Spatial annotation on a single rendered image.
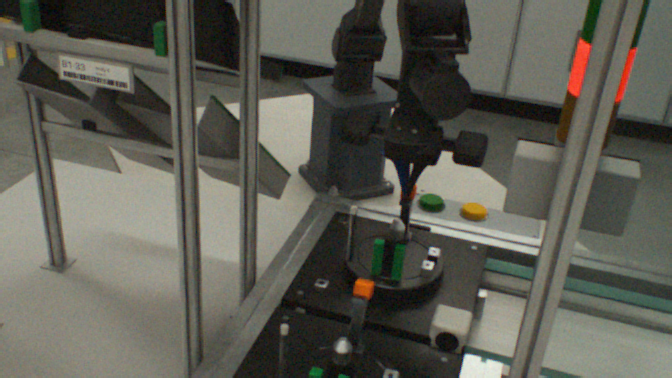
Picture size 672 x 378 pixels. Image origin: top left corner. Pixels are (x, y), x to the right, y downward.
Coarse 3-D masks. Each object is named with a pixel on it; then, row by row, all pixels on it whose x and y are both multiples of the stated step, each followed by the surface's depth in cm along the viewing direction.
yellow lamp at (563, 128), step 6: (570, 96) 69; (576, 96) 69; (564, 102) 71; (570, 102) 69; (564, 108) 71; (570, 108) 70; (564, 114) 71; (570, 114) 70; (564, 120) 71; (570, 120) 70; (558, 126) 72; (564, 126) 71; (558, 132) 72; (564, 132) 71; (558, 138) 72; (564, 138) 71
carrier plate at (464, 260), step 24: (336, 216) 112; (360, 216) 113; (336, 240) 107; (432, 240) 108; (456, 240) 109; (312, 264) 101; (336, 264) 101; (456, 264) 103; (480, 264) 103; (288, 288) 96; (312, 288) 96; (336, 288) 97; (456, 288) 98; (312, 312) 93; (336, 312) 92; (384, 312) 93; (408, 312) 93; (432, 312) 93; (408, 336) 90
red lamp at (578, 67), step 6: (582, 42) 67; (582, 48) 67; (588, 48) 66; (576, 54) 68; (582, 54) 67; (576, 60) 68; (582, 60) 67; (576, 66) 68; (582, 66) 67; (576, 72) 68; (582, 72) 67; (570, 78) 69; (576, 78) 68; (582, 78) 68; (570, 84) 69; (576, 84) 68; (570, 90) 69; (576, 90) 68
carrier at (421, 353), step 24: (288, 312) 92; (264, 336) 88; (288, 336) 88; (312, 336) 88; (336, 336) 88; (384, 336) 89; (264, 360) 84; (288, 360) 81; (312, 360) 82; (336, 360) 76; (360, 360) 82; (384, 360) 82; (408, 360) 85; (432, 360) 86; (456, 360) 86
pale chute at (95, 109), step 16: (32, 64) 97; (16, 80) 96; (32, 80) 98; (48, 80) 100; (64, 80) 103; (48, 96) 96; (64, 96) 92; (80, 96) 107; (96, 96) 91; (112, 96) 94; (64, 112) 102; (80, 112) 98; (96, 112) 93; (112, 112) 95; (128, 112) 98; (112, 128) 100; (128, 128) 99; (144, 128) 102; (144, 160) 115; (160, 160) 109
